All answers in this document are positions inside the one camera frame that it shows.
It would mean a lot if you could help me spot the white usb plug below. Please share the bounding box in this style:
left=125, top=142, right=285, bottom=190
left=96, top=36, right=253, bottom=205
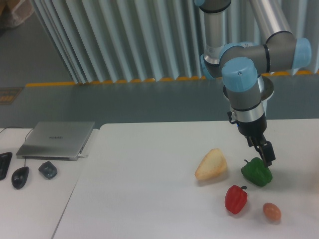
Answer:
left=78, top=154, right=88, bottom=158

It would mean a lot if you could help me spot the green bell pepper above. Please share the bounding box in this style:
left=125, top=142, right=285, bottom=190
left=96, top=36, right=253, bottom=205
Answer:
left=241, top=157, right=273, bottom=187

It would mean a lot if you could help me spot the cardboard box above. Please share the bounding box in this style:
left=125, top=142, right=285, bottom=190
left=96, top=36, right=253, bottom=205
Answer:
left=0, top=0, right=34, bottom=29

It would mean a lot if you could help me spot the black mouse cable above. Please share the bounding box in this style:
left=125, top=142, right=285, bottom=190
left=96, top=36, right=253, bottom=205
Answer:
left=0, top=126, right=34, bottom=168

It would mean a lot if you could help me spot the red bell pepper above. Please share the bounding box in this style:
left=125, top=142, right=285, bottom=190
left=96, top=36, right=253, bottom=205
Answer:
left=224, top=185, right=248, bottom=214

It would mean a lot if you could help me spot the black computer mouse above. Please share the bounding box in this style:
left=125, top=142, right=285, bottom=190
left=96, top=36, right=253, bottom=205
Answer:
left=11, top=166, right=29, bottom=190

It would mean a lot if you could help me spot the silver closed laptop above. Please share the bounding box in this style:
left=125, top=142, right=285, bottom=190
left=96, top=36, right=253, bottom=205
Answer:
left=16, top=121, right=95, bottom=160

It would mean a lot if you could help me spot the corrugated metal partition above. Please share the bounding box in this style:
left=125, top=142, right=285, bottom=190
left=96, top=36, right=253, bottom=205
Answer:
left=32, top=0, right=319, bottom=83

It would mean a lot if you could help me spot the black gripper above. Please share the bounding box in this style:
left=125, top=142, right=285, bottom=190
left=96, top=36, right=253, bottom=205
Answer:
left=227, top=111, right=276, bottom=167

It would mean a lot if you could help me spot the black keyboard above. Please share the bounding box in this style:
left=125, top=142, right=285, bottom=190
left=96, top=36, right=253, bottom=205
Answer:
left=0, top=152, right=12, bottom=180

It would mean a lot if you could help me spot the dark grey small device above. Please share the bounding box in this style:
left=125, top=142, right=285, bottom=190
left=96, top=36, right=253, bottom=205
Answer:
left=38, top=161, right=58, bottom=180

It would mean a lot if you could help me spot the triangular bread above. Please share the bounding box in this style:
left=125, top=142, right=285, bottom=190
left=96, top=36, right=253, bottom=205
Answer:
left=194, top=148, right=228, bottom=181

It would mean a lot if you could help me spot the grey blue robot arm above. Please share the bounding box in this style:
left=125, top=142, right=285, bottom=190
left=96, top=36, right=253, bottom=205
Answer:
left=195, top=0, right=312, bottom=167

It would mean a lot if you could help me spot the brown egg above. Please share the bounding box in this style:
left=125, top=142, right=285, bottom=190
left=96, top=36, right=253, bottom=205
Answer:
left=263, top=203, right=282, bottom=221

